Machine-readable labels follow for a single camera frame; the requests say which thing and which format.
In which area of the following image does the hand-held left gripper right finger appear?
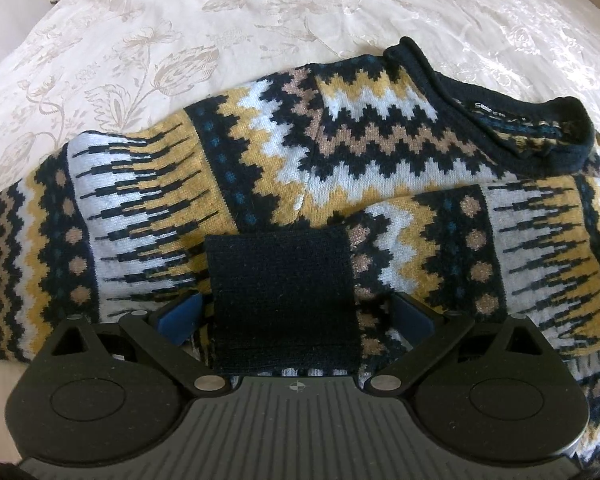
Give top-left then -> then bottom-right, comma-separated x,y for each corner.
362,292 -> 557,397

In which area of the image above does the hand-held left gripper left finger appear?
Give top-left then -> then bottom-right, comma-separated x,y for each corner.
45,292 -> 233,397

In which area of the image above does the patterned knit sweater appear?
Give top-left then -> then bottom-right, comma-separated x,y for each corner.
0,36 -> 600,467

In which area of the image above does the white floral bedspread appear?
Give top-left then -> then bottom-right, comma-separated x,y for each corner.
0,0 -> 600,461

